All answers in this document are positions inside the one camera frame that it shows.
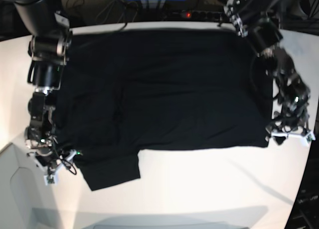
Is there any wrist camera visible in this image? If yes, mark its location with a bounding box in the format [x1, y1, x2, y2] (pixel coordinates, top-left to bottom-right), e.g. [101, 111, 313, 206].
[302, 131, 316, 147]
[44, 174, 58, 186]

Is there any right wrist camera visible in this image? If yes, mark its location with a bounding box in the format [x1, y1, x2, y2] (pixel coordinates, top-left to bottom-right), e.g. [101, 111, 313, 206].
[44, 174, 58, 186]

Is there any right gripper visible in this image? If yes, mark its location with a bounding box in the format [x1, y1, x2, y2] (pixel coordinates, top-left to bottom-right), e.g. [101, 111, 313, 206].
[26, 146, 82, 177]

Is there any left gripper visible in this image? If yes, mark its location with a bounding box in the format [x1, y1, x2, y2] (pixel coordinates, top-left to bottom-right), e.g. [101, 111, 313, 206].
[265, 114, 311, 146]

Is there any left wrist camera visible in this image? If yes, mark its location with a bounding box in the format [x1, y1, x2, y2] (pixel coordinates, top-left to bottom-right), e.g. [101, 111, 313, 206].
[302, 131, 316, 147]

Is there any black power strip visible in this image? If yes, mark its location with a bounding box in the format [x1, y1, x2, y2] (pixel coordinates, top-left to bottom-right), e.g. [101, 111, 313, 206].
[165, 10, 224, 22]

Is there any black T-shirt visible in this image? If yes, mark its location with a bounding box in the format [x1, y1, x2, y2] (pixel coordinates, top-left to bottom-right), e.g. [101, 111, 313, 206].
[53, 30, 273, 191]

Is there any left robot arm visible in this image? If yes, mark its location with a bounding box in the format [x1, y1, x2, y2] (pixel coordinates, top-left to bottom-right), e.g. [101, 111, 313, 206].
[218, 0, 316, 145]

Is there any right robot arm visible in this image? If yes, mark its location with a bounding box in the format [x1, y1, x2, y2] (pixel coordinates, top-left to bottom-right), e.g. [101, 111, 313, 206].
[14, 0, 77, 184]

